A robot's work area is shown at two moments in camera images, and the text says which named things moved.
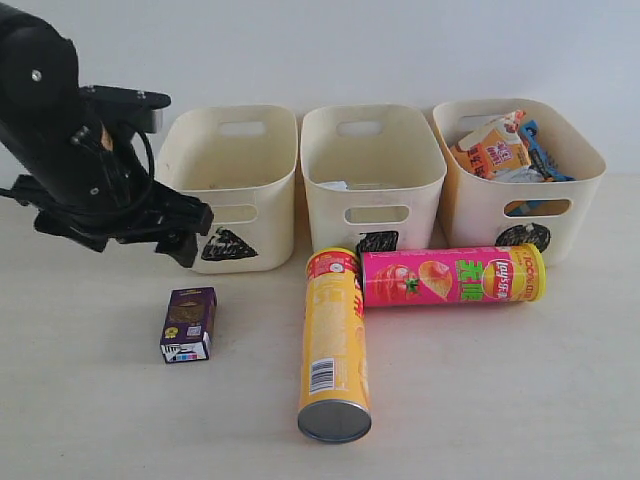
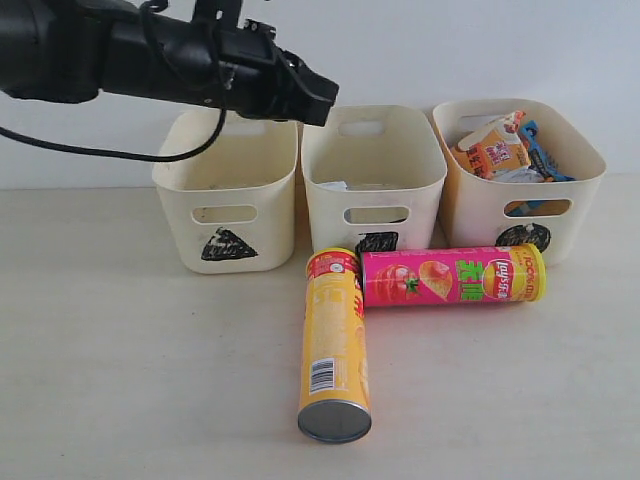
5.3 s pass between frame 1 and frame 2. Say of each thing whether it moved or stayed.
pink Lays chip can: stayed
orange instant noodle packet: stayed
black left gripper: moved
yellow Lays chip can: stayed
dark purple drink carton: moved
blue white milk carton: stayed
